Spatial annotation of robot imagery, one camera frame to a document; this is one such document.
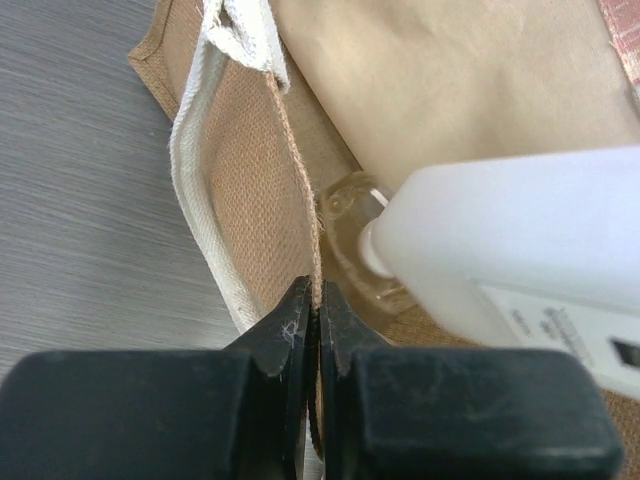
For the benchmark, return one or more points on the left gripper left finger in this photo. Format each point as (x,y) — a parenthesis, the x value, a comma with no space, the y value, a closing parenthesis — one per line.
(234,413)

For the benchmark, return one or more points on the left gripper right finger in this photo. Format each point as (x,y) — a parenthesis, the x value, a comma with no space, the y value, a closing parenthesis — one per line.
(393,412)

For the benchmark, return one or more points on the clear amber liquid bottle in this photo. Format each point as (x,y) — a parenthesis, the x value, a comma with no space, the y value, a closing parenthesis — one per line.
(345,208)

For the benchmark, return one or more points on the white square bottle black cap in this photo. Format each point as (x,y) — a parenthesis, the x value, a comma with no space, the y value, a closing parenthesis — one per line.
(533,252)

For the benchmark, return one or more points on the brown canvas bag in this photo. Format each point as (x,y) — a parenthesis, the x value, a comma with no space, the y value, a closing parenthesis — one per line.
(274,101)

